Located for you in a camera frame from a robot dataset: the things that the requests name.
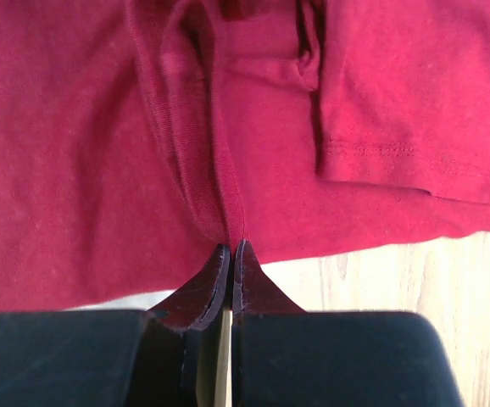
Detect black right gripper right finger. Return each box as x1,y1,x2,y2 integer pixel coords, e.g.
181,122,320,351
231,241,463,406

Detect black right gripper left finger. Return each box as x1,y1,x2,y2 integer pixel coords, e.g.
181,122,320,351
0,246,230,406

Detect dark red t shirt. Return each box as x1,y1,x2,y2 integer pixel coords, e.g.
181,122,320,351
0,1,490,310

